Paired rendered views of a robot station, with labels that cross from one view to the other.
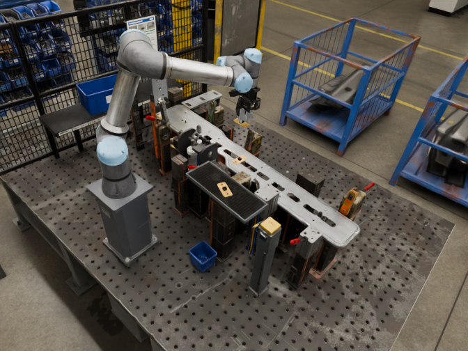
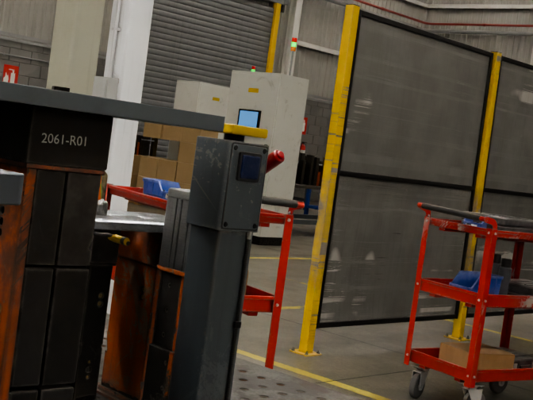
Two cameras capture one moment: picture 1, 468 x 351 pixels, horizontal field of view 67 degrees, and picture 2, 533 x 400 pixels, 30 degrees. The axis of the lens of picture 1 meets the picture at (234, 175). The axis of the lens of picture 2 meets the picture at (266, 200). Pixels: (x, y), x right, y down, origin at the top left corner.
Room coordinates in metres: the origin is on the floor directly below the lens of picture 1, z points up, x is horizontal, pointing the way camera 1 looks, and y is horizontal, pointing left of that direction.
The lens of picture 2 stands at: (0.77, 1.10, 1.14)
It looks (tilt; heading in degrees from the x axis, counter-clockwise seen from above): 3 degrees down; 274
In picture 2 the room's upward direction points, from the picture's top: 8 degrees clockwise
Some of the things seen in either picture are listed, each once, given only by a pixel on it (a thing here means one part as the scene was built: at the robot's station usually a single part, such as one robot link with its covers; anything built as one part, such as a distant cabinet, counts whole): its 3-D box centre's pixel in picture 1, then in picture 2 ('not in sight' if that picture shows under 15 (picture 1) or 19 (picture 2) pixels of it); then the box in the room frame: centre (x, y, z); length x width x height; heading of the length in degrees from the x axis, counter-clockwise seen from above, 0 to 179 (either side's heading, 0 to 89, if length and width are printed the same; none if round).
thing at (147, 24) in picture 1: (143, 40); not in sight; (2.26, 0.66, 1.30); 0.23 x 0.02 x 0.31; 138
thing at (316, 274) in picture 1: (329, 248); (139, 312); (1.08, -0.49, 0.84); 0.18 x 0.06 x 0.29; 138
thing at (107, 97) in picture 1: (107, 92); not in sight; (1.92, 0.81, 1.10); 0.30 x 0.17 x 0.13; 132
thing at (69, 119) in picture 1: (118, 102); not in sight; (1.96, 0.78, 1.02); 0.90 x 0.22 x 0.03; 138
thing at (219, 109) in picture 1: (216, 131); not in sight; (1.93, 0.14, 0.87); 0.12 x 0.09 x 0.35; 138
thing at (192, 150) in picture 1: (198, 174); not in sight; (1.42, 0.19, 0.94); 0.18 x 0.13 x 0.49; 48
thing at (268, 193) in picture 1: (261, 221); not in sight; (1.15, -0.15, 0.90); 0.13 x 0.10 x 0.41; 138
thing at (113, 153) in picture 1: (113, 156); not in sight; (1.12, 0.50, 1.27); 0.13 x 0.12 x 0.14; 22
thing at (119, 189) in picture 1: (118, 178); not in sight; (1.12, 0.50, 1.15); 0.15 x 0.15 x 0.10
